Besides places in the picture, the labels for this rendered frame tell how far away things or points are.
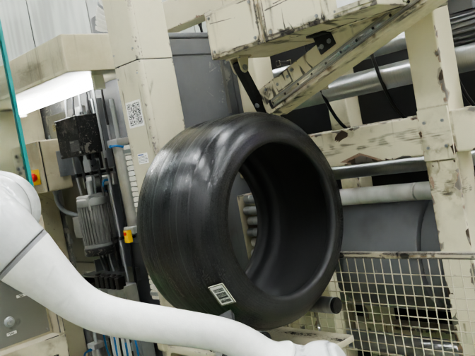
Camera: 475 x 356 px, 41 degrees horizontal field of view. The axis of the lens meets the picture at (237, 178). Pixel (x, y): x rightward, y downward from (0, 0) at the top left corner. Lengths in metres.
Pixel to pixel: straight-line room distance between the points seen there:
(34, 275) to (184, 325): 0.24
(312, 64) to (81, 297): 1.10
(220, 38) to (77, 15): 9.55
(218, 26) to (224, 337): 1.15
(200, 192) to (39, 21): 9.90
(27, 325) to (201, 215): 0.82
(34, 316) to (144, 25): 0.93
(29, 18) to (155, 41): 9.41
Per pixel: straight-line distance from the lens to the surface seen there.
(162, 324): 1.00
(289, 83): 1.93
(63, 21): 11.34
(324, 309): 1.74
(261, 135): 1.55
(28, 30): 11.15
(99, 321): 1.02
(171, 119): 1.84
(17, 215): 1.01
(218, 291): 1.46
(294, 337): 1.85
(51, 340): 2.04
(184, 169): 1.48
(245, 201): 2.14
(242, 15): 1.87
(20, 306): 2.04
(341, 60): 1.81
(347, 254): 1.90
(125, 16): 1.86
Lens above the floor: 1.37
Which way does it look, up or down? 3 degrees down
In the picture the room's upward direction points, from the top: 10 degrees counter-clockwise
